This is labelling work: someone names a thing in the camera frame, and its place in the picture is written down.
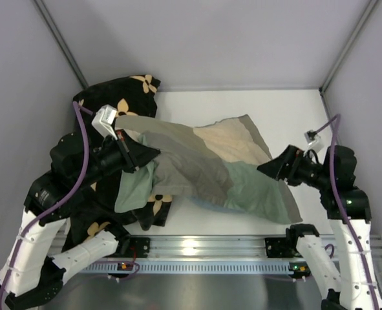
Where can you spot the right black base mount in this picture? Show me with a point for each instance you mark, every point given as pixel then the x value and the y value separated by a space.
pixel 277 247

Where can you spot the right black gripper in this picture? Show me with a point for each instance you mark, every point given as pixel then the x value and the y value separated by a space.
pixel 291 168

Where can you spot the corner aluminium profile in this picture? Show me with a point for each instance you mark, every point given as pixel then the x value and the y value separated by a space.
pixel 52 27
pixel 347 47

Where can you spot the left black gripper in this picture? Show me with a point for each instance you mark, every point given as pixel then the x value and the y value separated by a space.
pixel 128 154

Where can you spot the right corner aluminium profile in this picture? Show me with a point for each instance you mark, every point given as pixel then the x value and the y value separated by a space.
pixel 347 47

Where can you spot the white pillow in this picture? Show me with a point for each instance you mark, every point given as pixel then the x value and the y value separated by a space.
pixel 212 207

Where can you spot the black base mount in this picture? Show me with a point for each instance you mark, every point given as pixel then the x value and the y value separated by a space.
pixel 277 247
pixel 136 247

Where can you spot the left corner aluminium profile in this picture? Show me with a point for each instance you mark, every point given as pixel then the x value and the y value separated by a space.
pixel 52 27

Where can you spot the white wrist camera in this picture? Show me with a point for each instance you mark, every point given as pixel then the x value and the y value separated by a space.
pixel 103 120
pixel 314 141

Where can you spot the grey slotted cable duct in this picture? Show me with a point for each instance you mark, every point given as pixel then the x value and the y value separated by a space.
pixel 295 269

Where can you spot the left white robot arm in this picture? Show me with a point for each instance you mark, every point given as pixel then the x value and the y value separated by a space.
pixel 30 277

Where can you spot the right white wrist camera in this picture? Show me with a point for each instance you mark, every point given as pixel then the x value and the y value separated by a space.
pixel 314 141

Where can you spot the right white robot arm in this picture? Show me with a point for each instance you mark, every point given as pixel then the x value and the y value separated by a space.
pixel 351 284

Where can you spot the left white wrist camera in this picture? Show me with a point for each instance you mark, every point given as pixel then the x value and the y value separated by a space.
pixel 103 120

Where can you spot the aluminium mounting rail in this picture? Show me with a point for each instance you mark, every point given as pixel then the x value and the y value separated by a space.
pixel 171 247

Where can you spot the patchwork green beige pillowcase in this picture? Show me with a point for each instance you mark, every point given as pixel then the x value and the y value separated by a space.
pixel 216 164

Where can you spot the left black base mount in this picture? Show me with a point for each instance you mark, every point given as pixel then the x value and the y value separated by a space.
pixel 136 247

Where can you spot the black floral pillow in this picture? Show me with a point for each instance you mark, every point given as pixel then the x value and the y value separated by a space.
pixel 131 95

